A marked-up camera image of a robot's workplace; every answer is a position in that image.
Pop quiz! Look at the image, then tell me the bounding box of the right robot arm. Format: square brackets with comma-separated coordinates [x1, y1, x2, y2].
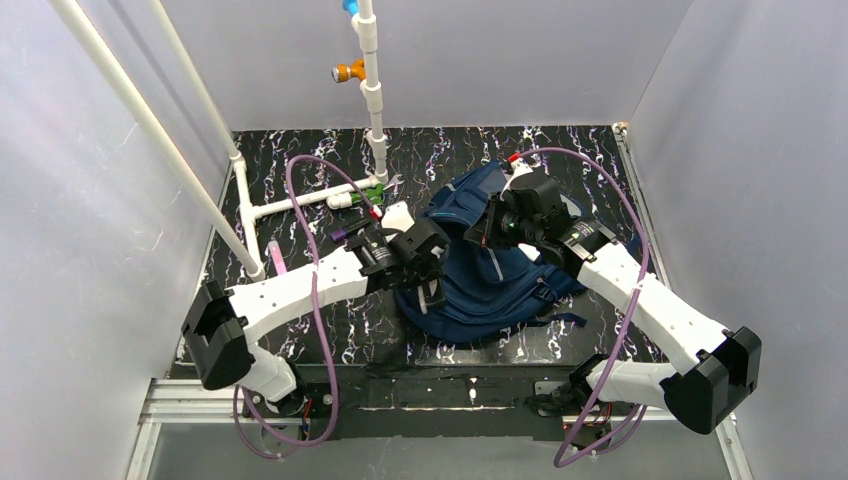
[465, 172, 763, 434]

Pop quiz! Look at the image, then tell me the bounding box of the green hose nozzle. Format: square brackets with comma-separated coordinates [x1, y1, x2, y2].
[350, 184, 385, 206]

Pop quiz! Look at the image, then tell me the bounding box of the purple cylinder object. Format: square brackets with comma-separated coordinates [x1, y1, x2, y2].
[330, 220, 370, 243]

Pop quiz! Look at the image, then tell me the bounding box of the silver wrench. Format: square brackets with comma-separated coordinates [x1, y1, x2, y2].
[385, 174, 404, 188]

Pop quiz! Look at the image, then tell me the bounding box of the white PVC pipe frame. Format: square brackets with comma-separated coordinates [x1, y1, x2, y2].
[52, 1, 395, 280]

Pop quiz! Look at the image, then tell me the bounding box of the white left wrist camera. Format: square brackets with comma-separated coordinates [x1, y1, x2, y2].
[380, 201, 415, 232]

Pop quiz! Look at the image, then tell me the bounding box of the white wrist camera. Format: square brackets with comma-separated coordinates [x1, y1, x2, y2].
[501, 159, 534, 196]
[380, 201, 415, 232]

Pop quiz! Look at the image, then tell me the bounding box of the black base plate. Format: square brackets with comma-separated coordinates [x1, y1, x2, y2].
[241, 360, 637, 444]

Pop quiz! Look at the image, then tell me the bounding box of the blue pipe fitting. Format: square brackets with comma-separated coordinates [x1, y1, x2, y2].
[342, 0, 359, 16]

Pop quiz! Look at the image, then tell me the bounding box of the orange hose nozzle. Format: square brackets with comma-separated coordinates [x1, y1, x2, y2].
[331, 58, 367, 83]

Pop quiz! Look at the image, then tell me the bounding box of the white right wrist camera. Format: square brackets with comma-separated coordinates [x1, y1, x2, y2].
[501, 159, 534, 196]

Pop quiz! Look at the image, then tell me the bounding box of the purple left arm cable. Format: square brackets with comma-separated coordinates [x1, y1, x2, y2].
[231, 154, 386, 462]

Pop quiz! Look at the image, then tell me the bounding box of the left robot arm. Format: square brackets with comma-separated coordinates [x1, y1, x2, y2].
[181, 219, 450, 405]

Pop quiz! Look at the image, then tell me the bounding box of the pink marker pen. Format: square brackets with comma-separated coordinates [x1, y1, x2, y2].
[267, 240, 287, 276]

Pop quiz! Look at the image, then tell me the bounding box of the navy blue backpack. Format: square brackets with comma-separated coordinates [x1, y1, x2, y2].
[394, 163, 586, 343]

